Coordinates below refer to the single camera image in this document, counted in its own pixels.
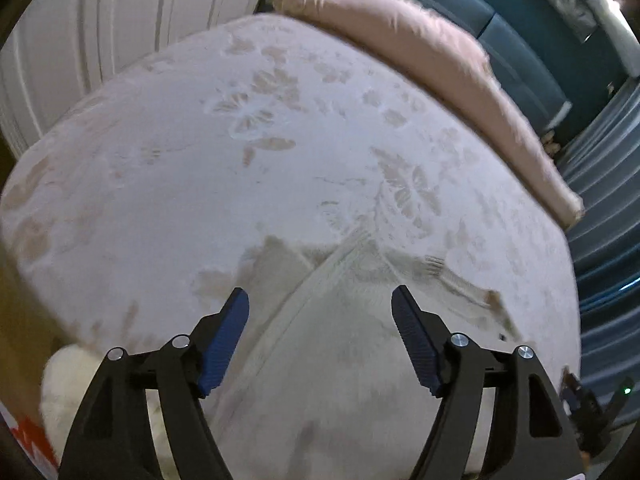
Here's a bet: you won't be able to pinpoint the white fluffy rug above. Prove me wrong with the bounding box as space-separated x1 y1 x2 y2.
38 343 166 480

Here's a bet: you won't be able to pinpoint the pink butterfly bed cover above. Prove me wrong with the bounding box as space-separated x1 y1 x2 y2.
1 15 580 382

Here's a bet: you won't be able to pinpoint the cream knit sweater black hearts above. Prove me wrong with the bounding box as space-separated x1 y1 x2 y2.
203 231 522 479

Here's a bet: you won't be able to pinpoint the blue-grey curtain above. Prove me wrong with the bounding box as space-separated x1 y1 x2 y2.
556 79 640 404

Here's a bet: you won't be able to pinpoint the pink folded duvet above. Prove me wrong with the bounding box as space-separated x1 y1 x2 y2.
272 0 585 229

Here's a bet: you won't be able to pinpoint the white panelled wardrobe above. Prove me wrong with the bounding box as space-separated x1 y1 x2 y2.
1 0 258 157

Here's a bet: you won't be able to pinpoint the teal upholstered headboard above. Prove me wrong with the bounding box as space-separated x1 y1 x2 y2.
418 0 629 142

